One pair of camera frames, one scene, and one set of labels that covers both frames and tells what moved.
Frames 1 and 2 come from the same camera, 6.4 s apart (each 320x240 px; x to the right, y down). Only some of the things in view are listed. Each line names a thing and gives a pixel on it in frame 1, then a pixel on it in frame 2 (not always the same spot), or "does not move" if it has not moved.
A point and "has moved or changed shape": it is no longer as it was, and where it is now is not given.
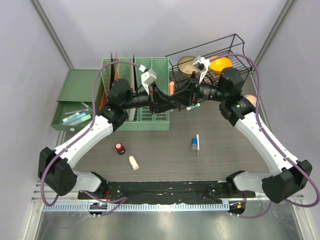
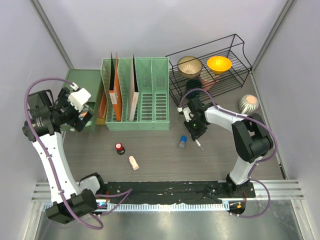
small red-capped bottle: [120, 150] does not move
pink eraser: [133, 163] does not move
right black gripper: [183, 96] → [195, 134]
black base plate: [171, 191] does not move
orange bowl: [217, 64] does not move
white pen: [198, 144] has moved or changed shape
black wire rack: [208, 59] does not move
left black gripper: [158, 102] → [81, 123]
